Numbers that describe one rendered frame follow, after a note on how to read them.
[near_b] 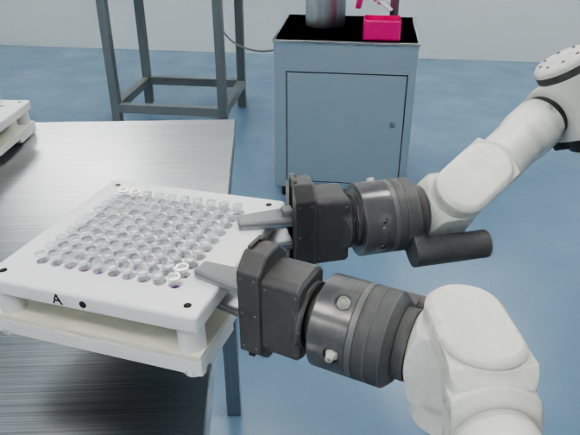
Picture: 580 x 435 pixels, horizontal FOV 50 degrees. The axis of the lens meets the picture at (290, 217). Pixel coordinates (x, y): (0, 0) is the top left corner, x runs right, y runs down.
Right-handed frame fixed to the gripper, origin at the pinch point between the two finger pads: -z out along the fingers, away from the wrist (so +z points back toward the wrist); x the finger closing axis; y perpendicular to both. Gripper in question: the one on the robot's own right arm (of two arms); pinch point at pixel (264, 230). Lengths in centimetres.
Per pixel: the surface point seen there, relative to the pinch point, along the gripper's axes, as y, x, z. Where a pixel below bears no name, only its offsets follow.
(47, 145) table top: 67, 13, -33
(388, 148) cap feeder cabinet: 185, 74, 92
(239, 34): 338, 53, 48
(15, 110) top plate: 70, 6, -38
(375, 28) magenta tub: 190, 21, 83
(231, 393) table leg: 69, 93, 1
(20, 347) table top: 1.9, 13.2, -29.7
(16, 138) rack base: 68, 11, -39
